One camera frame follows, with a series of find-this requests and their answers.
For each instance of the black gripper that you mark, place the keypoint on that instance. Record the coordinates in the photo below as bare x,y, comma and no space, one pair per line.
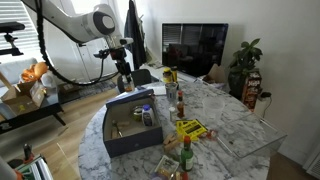
120,61

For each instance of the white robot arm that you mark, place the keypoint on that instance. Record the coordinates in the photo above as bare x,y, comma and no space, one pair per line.
83,26

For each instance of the white bottle with blue cap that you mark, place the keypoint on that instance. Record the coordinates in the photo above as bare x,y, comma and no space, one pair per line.
147,117

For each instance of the dark slim bottle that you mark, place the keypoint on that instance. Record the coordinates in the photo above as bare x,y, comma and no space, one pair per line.
174,75

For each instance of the small closed cardboard box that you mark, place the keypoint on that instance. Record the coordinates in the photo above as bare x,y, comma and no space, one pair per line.
68,87

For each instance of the brown hot sauce bottle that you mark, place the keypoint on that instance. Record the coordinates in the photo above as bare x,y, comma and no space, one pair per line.
180,106

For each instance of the dark blue cardboard box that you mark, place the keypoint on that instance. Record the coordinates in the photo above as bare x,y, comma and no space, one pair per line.
133,143

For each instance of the green bottle with red cap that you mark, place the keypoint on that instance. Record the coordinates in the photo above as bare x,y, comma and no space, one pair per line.
187,158

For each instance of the open brown cardboard box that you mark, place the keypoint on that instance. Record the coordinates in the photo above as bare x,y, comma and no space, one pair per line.
23,100

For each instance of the small bottle with red cap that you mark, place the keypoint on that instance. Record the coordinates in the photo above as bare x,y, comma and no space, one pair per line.
183,176

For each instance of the red game box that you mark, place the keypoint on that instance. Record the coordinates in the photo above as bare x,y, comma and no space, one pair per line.
251,90

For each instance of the dark upholstered chair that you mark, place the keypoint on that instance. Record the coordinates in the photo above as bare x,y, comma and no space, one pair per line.
141,77

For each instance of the white paper sheet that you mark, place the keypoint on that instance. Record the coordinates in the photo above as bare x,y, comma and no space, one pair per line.
156,89

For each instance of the dark hanging jacket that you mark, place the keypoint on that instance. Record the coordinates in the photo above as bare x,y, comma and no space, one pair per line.
135,40

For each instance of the yellow jar with black lid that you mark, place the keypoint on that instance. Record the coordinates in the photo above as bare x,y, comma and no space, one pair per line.
167,76

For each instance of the wooden block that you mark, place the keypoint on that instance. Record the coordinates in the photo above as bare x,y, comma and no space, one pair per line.
114,133
170,138
123,123
173,145

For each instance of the clear drinking glass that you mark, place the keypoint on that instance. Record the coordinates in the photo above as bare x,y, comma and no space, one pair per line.
171,92

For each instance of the small white shaker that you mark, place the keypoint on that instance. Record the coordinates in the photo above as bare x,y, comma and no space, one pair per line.
172,114

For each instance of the black flat screen television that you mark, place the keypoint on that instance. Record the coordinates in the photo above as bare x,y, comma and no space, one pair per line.
195,48

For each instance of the yellow printed package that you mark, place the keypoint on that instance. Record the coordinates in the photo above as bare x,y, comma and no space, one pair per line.
191,128

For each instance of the brown cardboard piece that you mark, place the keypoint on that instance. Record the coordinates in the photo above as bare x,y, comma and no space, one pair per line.
214,75

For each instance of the orange plush toy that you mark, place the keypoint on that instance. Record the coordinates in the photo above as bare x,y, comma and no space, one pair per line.
36,69

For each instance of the large clear plastic cup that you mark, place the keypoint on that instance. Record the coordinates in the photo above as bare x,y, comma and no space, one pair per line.
213,108

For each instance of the black low bench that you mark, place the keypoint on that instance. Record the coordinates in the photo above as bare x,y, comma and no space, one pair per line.
36,111

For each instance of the snack pack with purple edge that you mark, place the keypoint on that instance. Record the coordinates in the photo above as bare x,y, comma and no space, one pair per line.
166,166

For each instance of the small red wrapped item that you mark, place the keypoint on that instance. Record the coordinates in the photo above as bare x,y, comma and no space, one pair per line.
211,134

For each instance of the grey sofa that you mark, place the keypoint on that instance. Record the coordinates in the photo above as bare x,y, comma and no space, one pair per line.
13,70

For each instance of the green potted plant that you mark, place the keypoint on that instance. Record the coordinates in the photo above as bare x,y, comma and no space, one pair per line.
245,63

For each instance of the black and red tool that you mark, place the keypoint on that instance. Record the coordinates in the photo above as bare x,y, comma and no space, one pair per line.
27,151

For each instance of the green and white rack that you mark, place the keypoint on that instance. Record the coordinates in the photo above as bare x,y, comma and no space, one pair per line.
35,168

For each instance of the white window blinds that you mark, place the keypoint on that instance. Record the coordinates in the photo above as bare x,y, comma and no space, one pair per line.
10,10

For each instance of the clear acrylic tray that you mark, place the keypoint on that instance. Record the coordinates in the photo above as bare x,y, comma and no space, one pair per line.
250,136

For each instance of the white baseboard heater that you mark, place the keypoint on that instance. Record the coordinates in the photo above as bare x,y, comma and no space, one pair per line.
313,165

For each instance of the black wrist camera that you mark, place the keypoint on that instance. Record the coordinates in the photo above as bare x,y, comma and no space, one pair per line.
101,54

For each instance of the black camera stand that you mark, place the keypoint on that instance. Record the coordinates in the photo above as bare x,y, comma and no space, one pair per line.
10,27

